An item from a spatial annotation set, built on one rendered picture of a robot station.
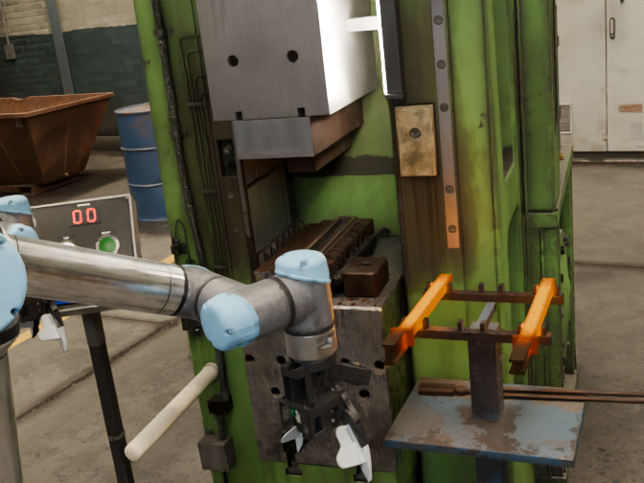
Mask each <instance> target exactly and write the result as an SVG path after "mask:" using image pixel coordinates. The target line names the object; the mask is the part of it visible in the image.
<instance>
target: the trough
mask: <svg viewBox="0 0 644 483"><path fill-rule="evenodd" d="M349 220H350V218H341V219H340V220H339V221H337V222H336V223H335V224H334V225H333V226H332V227H331V228H330V229H329V230H328V231H327V232H326V233H325V234H324V235H323V236H322V237H321V238H320V239H319V240H318V241H317V242H316V243H315V244H313V245H312V246H311V247H310V248H309V249H308V250H314V251H319V250H320V249H321V248H322V247H323V246H324V245H325V244H326V243H327V242H328V241H329V240H330V239H331V238H332V237H333V236H334V235H335V234H336V233H337V232H338V231H339V230H340V229H341V228H342V227H343V226H344V225H345V224H346V223H347V222H348V221H349Z"/></svg>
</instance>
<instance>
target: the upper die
mask: <svg viewBox="0 0 644 483"><path fill-rule="evenodd" d="M232 123H233V129H234V136H235V143H236V150H237V156H238V160H244V159H267V158H290V157H314V156H315V155H317V154H318V153H320V152H321V151H323V150H325V149H326V148H328V147H329V146H331V145H332V144H334V143H335V142H337V141H338V140H339V139H341V138H342V137H344V136H345V135H347V134H348V133H350V132H351V131H353V130H354V129H356V128H357V127H359V126H361V125H362V124H363V112H362V102H361V98H359V99H357V100H355V101H353V102H352V103H349V104H347V105H346V106H344V107H342V108H340V109H339V110H337V111H336V112H334V113H333V114H331V115H324V116H308V117H306V114H304V115H302V116H300V117H291V118H276V119H260V120H243V119H242V118H241V119H239V120H237V121H233V122H232Z"/></svg>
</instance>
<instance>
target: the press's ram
mask: <svg viewBox="0 0 644 483"><path fill-rule="evenodd" d="M195 3H196V10H197V16H198V23H199V29H200V35H201V42H202V49H203V55H204V61H205V67H206V74H207V81H208V86H209V93H210V100H211V106H212V112H213V119H214V122H228V121H238V120H239V119H241V118H242V119H243V120H260V119H276V118H291V117H300V116H302V115H304V114H306V117H308V116H324V115H331V114H333V113H334V112H336V111H337V110H339V109H340V108H342V107H344V106H346V105H347V104H350V103H352V102H353V101H355V100H357V99H359V98H361V97H362V96H364V95H366V94H368V93H369V92H371V91H373V90H375V89H376V88H378V82H377V71H376V61H375V50H374V39H373V30H377V29H379V28H380V25H379V16H378V15H376V16H371V8H370V0H195Z"/></svg>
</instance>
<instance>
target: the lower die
mask: <svg viewBox="0 0 644 483"><path fill-rule="evenodd" d="M340 219H350V220H349V221H348V222H347V223H346V224H345V225H344V226H343V227H342V228H341V229H340V230H339V231H338V232H337V233H336V234H335V235H334V236H333V237H332V238H331V239H330V240H329V241H328V242H327V243H326V244H325V245H324V246H323V247H322V248H321V249H320V250H319V251H318V252H320V253H322V254H323V255H326V254H328V251H329V250H330V249H332V248H333V247H334V245H335V244H336V243H338V241H339V239H341V238H343V236H344V234H345V233H347V232H348V231H349V229H350V228H352V227H353V226H354V224H355V223H356V222H362V223H364V224H365V226H366V232H367V238H368V237H369V236H370V235H374V234H375V230H374V221H373V219H372V218H357V217H338V218H337V219H323V220H322V221H321V222H320V223H309V224H308V225H307V226H306V228H303V229H302V230H301V231H300V233H299V234H297V235H295V236H294V237H295V238H294V239H291V240H290V241H289V242H288V243H286V244H285V245H284V246H283V249H279V250H278V251H277V253H276V254H274V255H273V256H271V257H270V260H267V261H266V262H265V263H264V264H262V265H261V266H260V267H259V268H258V269H257V270H255V271H254V277H255V283H257V282H259V281H261V280H264V279H267V278H269V277H272V276H274V275H276V273H275V271H274V270H275V269H276V267H275V262H276V260H277V258H279V257H281V256H282V255H283V254H285V253H288V252H291V251H295V250H308V249H309V248H310V247H311V246H312V245H313V244H315V243H316V242H317V241H318V240H319V239H320V238H321V237H322V236H323V235H324V234H325V233H326V232H327V231H328V230H329V229H330V228H331V227H332V226H333V225H334V224H335V223H336V222H337V221H339V220H340ZM356 227H357V228H359V229H360V231H361V235H362V241H363V242H364V228H363V226H362V225H361V224H358V225H356ZM351 232H352V233H354V234H355V235H356V238H357V247H359V243H360V238H359V232H358V231H357V230H356V229H353V230H352V231H351ZM346 238H348V239H350V240H351V242H352V246H353V252H354V253H355V248H356V244H355V238H354V236H353V235H347V236H346ZM341 243H343V244H345V245H346V247H347V254H348V259H350V253H351V250H350V244H349V242H348V241H346V240H342V241H341ZM335 248H336V249H338V250H339V251H340V252H341V255H342V263H343V264H344V263H345V250H344V247H343V246H342V245H337V246H336V247H335ZM330 255H333V256H334V257H335V259H336V267H337V271H338V270H339V269H340V267H339V266H340V260H339V254H338V253H337V252H336V251H332V252H331V253H330ZM326 260H327V265H328V268H329V273H330V279H331V280H332V277H333V276H334V260H333V259H332V258H331V257H326ZM341 285H342V284H341ZM341 285H340V286H341ZM340 286H338V287H336V286H333V284H332V283H331V293H332V296H333V294H334V293H335V292H336V291H337V289H338V288H339V287H340Z"/></svg>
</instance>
